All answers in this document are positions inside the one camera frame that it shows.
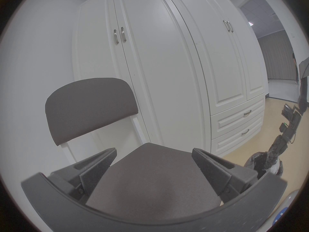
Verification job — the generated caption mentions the white chair grey cushions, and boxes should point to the white chair grey cushions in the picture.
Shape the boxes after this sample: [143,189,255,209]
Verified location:
[45,77,226,220]

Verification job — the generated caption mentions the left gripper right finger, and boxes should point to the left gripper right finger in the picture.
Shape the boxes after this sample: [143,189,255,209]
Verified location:
[192,148,259,202]

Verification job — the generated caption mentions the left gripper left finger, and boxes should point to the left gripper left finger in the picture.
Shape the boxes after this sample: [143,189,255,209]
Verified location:
[49,148,118,205]

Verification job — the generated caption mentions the white wardrobe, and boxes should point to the white wardrobe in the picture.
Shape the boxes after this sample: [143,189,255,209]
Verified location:
[72,0,269,158]

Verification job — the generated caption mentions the white printed wrapper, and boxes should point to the white printed wrapper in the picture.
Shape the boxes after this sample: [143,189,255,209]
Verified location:
[267,163,281,176]

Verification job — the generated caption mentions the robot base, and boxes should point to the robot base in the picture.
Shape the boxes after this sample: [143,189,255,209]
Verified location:
[272,189,301,227]

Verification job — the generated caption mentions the black plastic bag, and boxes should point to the black plastic bag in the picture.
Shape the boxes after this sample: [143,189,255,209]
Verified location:
[243,151,283,178]

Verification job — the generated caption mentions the grey curtain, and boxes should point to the grey curtain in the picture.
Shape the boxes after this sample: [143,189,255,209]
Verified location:
[257,30,300,80]

